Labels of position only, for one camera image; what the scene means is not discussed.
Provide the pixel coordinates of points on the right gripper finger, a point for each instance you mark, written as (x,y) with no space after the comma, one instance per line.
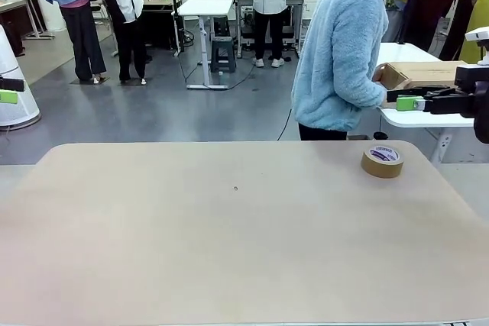
(409,104)
(420,93)

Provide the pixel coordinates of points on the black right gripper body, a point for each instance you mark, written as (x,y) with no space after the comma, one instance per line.
(482,112)

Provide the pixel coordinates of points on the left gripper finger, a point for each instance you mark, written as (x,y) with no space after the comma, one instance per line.
(11,84)
(7,97)

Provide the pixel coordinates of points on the brown cardboard box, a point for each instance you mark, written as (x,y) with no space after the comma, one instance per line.
(428,72)

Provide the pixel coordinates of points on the person's right forearm blue sleeve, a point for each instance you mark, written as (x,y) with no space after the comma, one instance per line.
(366,89)

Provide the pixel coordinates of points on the person's left hand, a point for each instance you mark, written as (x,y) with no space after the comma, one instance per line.
(379,74)

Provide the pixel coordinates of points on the white side table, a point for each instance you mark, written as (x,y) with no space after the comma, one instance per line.
(420,120)

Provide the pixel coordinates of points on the white conical floor stand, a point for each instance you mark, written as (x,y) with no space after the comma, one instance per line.
(23,112)

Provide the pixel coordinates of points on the brown packing tape roll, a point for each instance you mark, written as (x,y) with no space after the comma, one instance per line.
(382,169)

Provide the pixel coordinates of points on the person in blue fleece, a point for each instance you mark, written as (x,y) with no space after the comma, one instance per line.
(336,55)

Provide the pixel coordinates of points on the person in yellow-green trousers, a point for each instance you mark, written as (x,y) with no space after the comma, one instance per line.
(477,13)

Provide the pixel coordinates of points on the black pole stand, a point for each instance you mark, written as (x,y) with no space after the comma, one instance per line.
(176,17)

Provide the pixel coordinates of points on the grey step stool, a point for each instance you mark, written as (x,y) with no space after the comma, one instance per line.
(222,43)

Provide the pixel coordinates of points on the white standing desk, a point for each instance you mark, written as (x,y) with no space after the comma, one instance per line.
(206,7)

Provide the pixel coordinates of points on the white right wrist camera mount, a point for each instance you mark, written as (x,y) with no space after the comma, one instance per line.
(479,34)

